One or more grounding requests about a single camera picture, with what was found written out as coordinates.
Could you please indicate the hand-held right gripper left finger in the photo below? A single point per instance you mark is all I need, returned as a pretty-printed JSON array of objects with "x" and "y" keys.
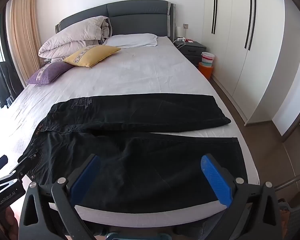
[{"x": 86, "y": 177}]

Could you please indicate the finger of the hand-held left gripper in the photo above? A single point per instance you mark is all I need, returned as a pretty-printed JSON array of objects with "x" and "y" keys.
[{"x": 26, "y": 161}]

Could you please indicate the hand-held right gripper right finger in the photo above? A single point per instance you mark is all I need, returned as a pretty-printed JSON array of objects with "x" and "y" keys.
[{"x": 215, "y": 180}]

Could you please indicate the black pants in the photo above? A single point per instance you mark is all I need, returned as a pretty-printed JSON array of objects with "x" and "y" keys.
[{"x": 140, "y": 160}]

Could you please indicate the person's left hand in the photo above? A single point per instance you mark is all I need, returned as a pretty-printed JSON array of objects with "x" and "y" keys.
[{"x": 11, "y": 222}]

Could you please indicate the black jacket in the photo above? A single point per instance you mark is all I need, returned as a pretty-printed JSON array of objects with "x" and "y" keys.
[{"x": 2, "y": 85}]

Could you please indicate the grey plastic basket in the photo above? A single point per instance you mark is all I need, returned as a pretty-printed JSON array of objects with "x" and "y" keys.
[{"x": 297, "y": 215}]

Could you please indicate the purple cushion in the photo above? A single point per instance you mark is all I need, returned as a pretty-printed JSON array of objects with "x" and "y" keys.
[{"x": 50, "y": 71}]

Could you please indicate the orange stool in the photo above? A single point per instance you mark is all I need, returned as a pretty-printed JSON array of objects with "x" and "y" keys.
[{"x": 205, "y": 72}]

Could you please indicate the bed with white sheet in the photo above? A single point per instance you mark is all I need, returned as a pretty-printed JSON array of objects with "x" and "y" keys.
[{"x": 140, "y": 75}]

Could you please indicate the white door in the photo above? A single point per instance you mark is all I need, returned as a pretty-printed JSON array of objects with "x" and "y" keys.
[{"x": 297, "y": 92}]

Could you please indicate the striped white bucket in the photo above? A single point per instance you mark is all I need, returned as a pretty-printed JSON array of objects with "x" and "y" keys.
[{"x": 207, "y": 58}]

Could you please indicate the yellow cushion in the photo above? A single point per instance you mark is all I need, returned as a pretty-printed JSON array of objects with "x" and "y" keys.
[{"x": 90, "y": 55}]

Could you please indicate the beige curtain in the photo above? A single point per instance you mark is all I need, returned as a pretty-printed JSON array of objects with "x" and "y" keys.
[{"x": 25, "y": 35}]

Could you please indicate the white wardrobe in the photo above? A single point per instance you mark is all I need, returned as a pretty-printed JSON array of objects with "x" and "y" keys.
[{"x": 235, "y": 55}]

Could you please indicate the dark grey nightstand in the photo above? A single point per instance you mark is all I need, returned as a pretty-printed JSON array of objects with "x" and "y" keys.
[{"x": 192, "y": 51}]

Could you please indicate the beige pillow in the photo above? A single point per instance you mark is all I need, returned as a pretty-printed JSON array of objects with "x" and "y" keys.
[{"x": 72, "y": 37}]

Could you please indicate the white pillow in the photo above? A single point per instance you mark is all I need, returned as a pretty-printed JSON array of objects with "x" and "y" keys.
[{"x": 132, "y": 40}]

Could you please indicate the white bedside lamp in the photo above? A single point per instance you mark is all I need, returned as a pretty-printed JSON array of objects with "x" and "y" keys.
[{"x": 179, "y": 32}]

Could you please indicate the grey padded headboard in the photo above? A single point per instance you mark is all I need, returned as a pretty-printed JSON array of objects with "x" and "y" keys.
[{"x": 137, "y": 17}]

